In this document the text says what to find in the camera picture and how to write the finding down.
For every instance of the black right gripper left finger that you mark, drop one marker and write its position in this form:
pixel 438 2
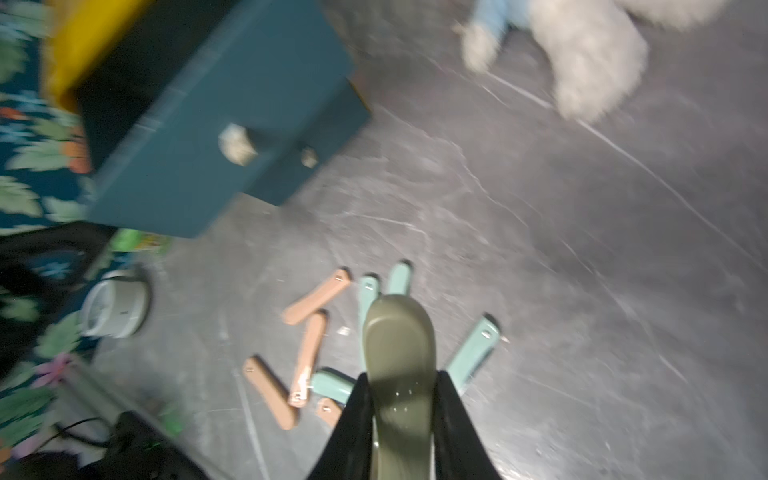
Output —
pixel 348 452

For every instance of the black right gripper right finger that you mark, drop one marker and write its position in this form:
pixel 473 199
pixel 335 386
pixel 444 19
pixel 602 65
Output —
pixel 458 451

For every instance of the olive knife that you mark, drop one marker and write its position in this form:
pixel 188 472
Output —
pixel 400 362

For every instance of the teal drawer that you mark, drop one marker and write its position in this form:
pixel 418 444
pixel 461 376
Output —
pixel 326 134
pixel 197 101

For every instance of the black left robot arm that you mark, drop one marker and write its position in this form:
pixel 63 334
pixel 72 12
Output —
pixel 60 285

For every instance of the yellow drawer cabinet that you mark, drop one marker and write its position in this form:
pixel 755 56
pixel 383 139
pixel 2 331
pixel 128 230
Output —
pixel 80 36

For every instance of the pink knife middle bottom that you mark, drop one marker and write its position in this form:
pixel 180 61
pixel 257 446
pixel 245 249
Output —
pixel 329 411

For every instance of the mint knife horizontal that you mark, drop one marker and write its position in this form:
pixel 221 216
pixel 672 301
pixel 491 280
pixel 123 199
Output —
pixel 331 384

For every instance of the mint knife right slanted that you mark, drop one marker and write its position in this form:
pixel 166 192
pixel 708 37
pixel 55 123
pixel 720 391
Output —
pixel 472 353

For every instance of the pink knife far left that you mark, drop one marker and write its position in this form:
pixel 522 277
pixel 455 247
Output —
pixel 272 392

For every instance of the mint knife upper left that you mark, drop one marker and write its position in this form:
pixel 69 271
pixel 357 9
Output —
pixel 368 292

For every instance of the mint knife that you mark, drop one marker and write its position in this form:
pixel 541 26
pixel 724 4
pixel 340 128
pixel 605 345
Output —
pixel 399 279
pixel 368 292

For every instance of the white round timer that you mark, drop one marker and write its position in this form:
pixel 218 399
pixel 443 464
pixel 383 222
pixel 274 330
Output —
pixel 116 306

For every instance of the green lidded small jar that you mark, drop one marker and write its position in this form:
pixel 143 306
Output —
pixel 130 240

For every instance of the white teddy bear blue shirt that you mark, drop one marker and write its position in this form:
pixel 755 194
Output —
pixel 597 54

